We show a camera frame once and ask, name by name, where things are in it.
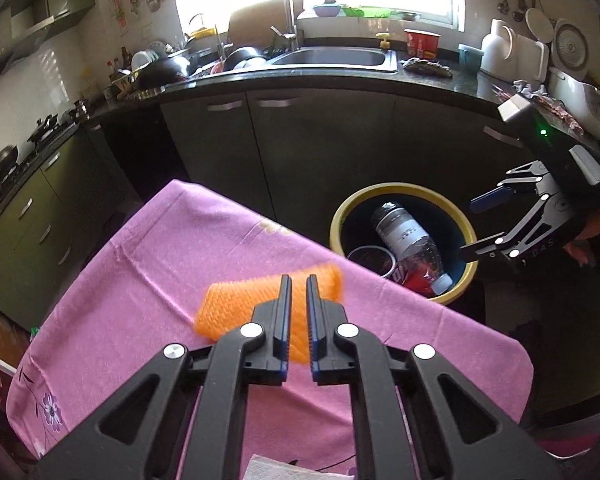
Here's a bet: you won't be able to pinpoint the orange foam fruit net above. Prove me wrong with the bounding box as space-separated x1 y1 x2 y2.
194 262 342 364

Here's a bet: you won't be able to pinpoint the yellow rimmed trash bin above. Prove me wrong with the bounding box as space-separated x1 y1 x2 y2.
329 182 478 306

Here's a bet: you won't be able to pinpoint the dark kitchen base cabinets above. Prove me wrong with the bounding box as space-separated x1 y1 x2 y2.
102 88 600 412

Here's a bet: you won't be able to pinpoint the metal kitchen faucet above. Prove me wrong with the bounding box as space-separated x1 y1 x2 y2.
270 0 300 52

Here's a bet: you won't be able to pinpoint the person's right hand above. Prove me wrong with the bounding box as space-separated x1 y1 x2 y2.
564 210 600 266

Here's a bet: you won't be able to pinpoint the white rice cooker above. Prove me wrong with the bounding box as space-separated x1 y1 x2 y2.
548 67 600 140

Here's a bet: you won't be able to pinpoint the white plastic jug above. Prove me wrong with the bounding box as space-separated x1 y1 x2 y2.
480 20 517 82

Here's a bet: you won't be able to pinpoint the clear plastic drink bottle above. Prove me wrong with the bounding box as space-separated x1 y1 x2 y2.
372 202 453 297

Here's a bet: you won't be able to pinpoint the red cola can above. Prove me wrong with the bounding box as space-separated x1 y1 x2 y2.
398 260 440 297

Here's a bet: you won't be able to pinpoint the stainless steel sink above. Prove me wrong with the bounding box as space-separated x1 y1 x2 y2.
266 47 398 73

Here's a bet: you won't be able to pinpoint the green side cabinets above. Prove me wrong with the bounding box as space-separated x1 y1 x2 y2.
0 128 123 330

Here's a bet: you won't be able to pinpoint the wooden cutting board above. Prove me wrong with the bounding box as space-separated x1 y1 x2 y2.
227 0 288 50

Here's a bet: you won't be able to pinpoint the black wok on stove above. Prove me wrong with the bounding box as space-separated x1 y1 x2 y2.
0 145 19 184

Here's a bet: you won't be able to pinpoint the black pan on counter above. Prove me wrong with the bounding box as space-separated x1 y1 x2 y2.
136 55 196 90

